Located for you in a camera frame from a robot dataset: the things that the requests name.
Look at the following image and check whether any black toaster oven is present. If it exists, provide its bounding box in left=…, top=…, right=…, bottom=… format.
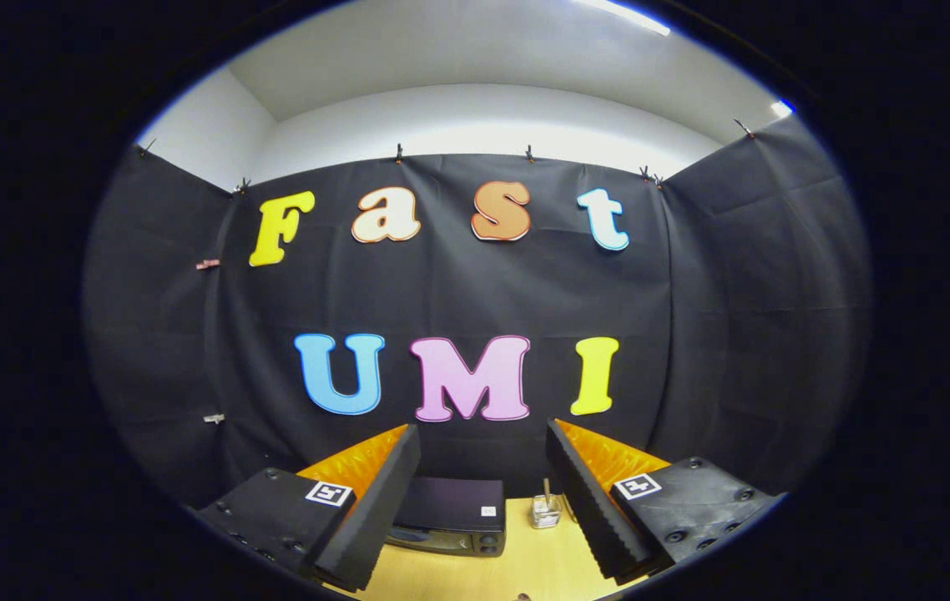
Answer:
left=386, top=476, right=507, bottom=558

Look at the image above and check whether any row of black cloth clips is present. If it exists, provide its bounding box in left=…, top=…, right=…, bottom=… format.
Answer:
left=137, top=119, right=755, bottom=194

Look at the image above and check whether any long ceiling light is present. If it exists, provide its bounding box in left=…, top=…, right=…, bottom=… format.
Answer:
left=571, top=0, right=672, bottom=37

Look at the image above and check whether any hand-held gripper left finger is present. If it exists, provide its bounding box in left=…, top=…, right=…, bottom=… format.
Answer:
left=191, top=423, right=422, bottom=593

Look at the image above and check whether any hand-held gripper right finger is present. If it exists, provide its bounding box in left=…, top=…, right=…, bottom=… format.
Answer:
left=546, top=417, right=785, bottom=585

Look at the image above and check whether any metal wire utensil holder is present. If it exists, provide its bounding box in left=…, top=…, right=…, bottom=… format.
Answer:
left=530, top=492, right=563, bottom=530

